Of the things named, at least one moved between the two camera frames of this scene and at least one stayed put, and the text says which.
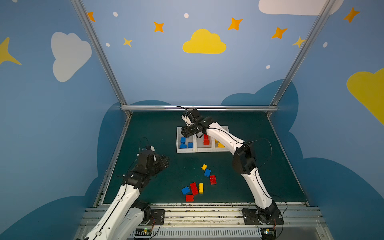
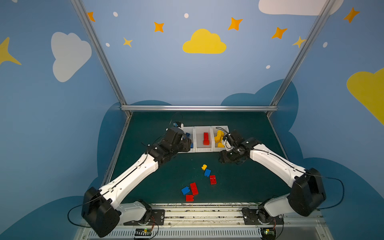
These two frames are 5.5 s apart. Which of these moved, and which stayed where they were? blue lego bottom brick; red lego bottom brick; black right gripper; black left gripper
Moved: black right gripper; black left gripper
Stayed: blue lego bottom brick; red lego bottom brick
